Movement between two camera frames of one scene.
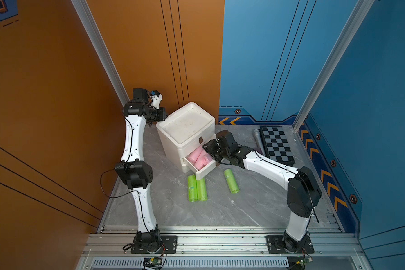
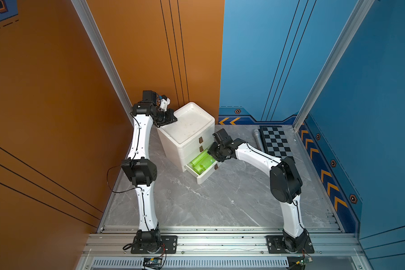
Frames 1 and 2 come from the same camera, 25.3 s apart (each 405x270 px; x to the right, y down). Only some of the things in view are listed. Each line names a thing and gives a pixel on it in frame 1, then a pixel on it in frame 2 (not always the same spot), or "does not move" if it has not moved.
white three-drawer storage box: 182,135 does not move
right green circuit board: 302,262 does not move
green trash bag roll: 232,181 -> 193,162
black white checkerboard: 275,145 does not move
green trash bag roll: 201,189 -> 204,164
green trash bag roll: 192,188 -> 199,167
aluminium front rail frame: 220,247 does not move
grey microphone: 257,135 does not move
